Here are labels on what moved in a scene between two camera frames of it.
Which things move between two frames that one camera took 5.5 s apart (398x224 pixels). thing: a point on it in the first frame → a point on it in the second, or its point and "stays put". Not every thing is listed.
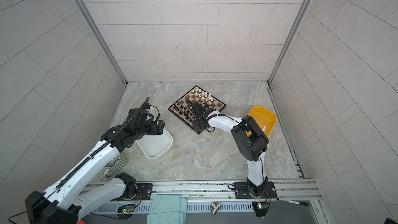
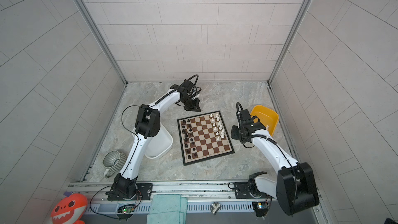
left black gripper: x=155 y=131 → x=194 y=106
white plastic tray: x=154 y=146 stays put
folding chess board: x=182 y=109 → x=203 y=137
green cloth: x=168 y=209 stays put
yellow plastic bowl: x=264 y=118 stays put
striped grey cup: x=115 y=165 stays put
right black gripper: x=196 y=127 → x=233 y=134
